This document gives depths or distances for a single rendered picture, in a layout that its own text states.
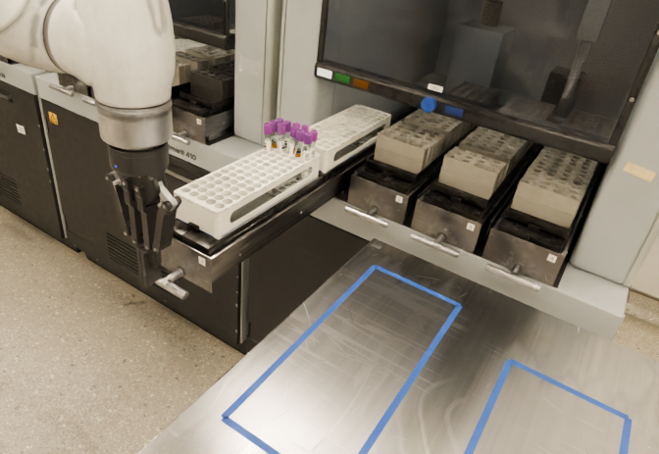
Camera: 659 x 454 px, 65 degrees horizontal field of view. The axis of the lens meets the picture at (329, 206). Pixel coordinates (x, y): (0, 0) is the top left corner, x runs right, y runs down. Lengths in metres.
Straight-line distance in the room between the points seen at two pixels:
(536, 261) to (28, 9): 0.86
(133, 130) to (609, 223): 0.81
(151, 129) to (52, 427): 1.16
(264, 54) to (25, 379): 1.18
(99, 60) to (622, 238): 0.89
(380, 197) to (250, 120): 0.43
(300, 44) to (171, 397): 1.07
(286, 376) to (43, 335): 1.39
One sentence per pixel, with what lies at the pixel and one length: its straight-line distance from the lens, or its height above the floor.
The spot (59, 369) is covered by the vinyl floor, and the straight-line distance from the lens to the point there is 1.82.
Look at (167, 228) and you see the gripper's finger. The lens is 0.75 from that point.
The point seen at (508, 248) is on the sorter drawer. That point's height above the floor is 0.78.
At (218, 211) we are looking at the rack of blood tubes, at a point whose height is 0.87.
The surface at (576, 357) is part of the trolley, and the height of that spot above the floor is 0.82.
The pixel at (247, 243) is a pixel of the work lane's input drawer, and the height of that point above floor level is 0.79.
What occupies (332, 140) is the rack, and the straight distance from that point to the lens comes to 1.09.
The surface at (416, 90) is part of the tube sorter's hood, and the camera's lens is 1.05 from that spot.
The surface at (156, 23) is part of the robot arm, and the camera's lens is 0.64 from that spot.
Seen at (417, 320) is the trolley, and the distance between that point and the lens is 0.73.
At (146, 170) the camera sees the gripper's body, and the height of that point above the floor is 0.98.
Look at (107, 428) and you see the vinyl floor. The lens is 1.65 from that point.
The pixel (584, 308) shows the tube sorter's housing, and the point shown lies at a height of 0.72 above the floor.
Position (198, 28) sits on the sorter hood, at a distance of 1.36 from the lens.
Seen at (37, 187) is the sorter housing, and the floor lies 0.29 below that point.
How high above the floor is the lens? 1.30
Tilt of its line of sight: 31 degrees down
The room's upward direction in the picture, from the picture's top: 7 degrees clockwise
